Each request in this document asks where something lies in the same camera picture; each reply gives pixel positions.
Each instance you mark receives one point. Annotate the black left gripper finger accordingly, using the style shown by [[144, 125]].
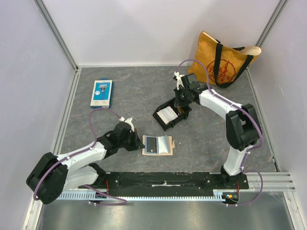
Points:
[[135, 134], [138, 143]]

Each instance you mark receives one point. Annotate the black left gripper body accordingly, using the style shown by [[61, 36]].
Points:
[[129, 143]]

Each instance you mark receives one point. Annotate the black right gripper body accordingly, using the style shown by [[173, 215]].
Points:
[[179, 101]]

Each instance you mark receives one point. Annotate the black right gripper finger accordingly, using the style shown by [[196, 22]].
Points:
[[177, 102], [181, 110]]

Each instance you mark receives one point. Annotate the black plastic card box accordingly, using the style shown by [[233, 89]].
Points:
[[184, 116]]

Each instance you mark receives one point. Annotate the black VIP card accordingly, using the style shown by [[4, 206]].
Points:
[[151, 145]]

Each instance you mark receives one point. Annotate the beige leather card holder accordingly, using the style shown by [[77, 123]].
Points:
[[165, 146]]

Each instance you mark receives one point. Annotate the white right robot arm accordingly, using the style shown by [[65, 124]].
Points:
[[242, 124]]

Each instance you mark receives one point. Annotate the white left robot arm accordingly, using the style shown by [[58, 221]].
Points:
[[54, 174]]

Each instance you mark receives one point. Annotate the stack of white cards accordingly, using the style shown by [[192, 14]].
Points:
[[167, 114]]

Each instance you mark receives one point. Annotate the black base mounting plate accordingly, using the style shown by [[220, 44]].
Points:
[[167, 183]]

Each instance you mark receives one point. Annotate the yellow Trader Joe's tote bag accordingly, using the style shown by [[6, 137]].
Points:
[[218, 64]]

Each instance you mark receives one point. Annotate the blue razor package box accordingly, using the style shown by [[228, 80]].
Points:
[[102, 94]]

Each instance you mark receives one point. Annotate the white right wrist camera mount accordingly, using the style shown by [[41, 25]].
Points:
[[178, 78]]

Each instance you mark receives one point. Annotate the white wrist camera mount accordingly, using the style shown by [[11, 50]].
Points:
[[128, 121], [178, 78]]

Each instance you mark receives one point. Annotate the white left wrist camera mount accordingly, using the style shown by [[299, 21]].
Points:
[[128, 121]]

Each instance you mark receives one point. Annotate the grey slotted cable duct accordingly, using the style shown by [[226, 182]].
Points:
[[94, 196]]

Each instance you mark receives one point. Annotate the aluminium corner post right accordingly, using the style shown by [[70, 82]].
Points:
[[271, 22]]

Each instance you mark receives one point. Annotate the aluminium corner post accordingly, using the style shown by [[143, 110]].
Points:
[[271, 22], [56, 33]]

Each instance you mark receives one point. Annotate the aluminium corner post left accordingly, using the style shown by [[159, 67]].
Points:
[[56, 33]]

